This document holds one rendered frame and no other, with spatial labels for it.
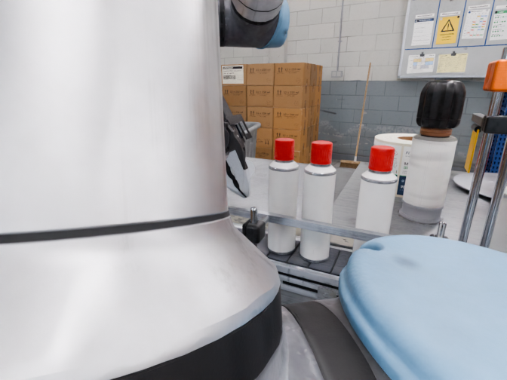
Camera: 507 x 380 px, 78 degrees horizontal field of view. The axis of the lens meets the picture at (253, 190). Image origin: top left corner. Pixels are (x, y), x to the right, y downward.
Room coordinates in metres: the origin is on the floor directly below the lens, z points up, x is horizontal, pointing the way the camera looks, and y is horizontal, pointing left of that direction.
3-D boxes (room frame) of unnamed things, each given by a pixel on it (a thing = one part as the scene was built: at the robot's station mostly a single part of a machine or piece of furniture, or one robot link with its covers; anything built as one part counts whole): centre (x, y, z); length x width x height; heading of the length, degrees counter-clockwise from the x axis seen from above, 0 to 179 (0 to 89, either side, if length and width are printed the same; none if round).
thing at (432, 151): (0.67, -0.39, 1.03); 0.09 x 0.09 x 0.30
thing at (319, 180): (0.49, -0.11, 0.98); 0.05 x 0.05 x 0.20
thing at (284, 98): (4.34, -0.26, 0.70); 1.20 x 0.82 x 1.39; 64
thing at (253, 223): (0.46, -0.01, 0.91); 0.07 x 0.03 x 0.16; 154
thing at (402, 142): (0.88, -0.45, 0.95); 0.20 x 0.20 x 0.14
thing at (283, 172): (0.52, -0.05, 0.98); 0.05 x 0.05 x 0.20
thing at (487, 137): (0.36, -0.28, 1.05); 0.10 x 0.04 x 0.33; 154
